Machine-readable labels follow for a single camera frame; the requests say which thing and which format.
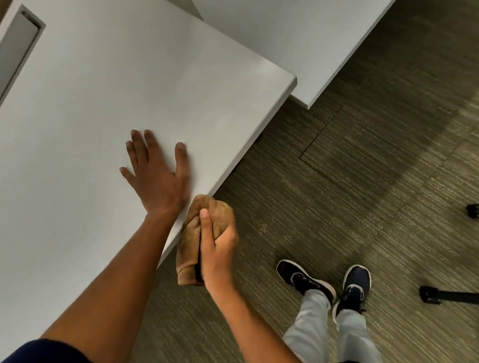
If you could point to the person's right hand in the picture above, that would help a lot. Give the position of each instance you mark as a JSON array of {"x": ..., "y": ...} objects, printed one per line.
[{"x": 217, "y": 257}]

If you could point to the person's left hand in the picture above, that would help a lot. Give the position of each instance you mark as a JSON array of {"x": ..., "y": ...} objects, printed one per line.
[{"x": 159, "y": 184}]

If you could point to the person's right thumb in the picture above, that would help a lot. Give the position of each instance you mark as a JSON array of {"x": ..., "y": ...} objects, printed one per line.
[{"x": 207, "y": 227}]

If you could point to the person's left little finger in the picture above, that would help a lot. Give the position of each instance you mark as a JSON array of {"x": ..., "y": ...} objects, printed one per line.
[{"x": 127, "y": 172}]

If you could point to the person's left thumb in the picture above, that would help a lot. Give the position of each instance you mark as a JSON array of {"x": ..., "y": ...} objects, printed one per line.
[{"x": 181, "y": 159}]

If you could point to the person's left middle finger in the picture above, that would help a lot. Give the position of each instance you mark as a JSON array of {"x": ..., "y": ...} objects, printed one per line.
[{"x": 137, "y": 146}]

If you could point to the brown cleaning cloth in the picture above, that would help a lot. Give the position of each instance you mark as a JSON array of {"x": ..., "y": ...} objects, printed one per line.
[{"x": 191, "y": 246}]

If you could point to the person's right forearm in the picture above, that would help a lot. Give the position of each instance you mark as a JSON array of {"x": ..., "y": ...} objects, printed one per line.
[{"x": 258, "y": 341}]

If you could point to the person's left forearm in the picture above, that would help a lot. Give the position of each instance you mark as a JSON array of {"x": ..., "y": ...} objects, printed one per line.
[{"x": 119, "y": 286}]

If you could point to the dark blue sneaker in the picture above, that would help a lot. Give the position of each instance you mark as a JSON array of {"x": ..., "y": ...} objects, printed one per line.
[
  {"x": 356, "y": 287},
  {"x": 302, "y": 278}
]

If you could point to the light grey trousers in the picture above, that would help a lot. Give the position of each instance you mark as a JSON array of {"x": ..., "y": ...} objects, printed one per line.
[{"x": 351, "y": 338}]

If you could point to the black office chair base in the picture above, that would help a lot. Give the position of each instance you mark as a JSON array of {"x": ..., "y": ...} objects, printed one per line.
[{"x": 465, "y": 297}]

